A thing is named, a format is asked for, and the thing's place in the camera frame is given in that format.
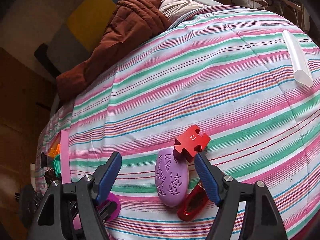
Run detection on striped pink green bedsheet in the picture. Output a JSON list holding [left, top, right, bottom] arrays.
[[37, 5, 319, 239]]

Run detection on lilac oval patterned brush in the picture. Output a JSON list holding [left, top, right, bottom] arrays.
[[155, 147, 189, 207]]

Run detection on pink-rimmed white tray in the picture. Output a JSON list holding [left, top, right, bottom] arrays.
[[47, 129, 72, 184]]

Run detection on translucent white plastic tube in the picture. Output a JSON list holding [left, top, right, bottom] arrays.
[[282, 30, 313, 87]]

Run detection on orange connected cube blocks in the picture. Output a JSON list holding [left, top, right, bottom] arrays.
[[48, 144, 61, 159]]

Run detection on red metallic lighter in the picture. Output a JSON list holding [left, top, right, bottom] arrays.
[[177, 180, 209, 222]]

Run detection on black grey flanged cup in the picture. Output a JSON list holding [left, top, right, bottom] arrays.
[[40, 152, 48, 168]]

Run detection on grey yellow blue headboard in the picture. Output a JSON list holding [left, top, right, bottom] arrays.
[[1, 0, 118, 79]]

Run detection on white pillow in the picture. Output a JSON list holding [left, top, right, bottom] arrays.
[[159, 0, 206, 23]]

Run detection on rust brown quilted blanket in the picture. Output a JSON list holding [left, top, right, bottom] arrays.
[[56, 0, 171, 102]]

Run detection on red puzzle piece block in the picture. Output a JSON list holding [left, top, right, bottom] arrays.
[[173, 125, 210, 163]]

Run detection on green flanged plastic column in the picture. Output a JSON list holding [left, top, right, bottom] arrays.
[[52, 154, 62, 178]]

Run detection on purple plastic flanged cup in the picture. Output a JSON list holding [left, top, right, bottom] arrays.
[[72, 192, 122, 230]]

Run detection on dark brown spiky hairbrush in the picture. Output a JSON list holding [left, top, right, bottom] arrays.
[[44, 168, 57, 185]]

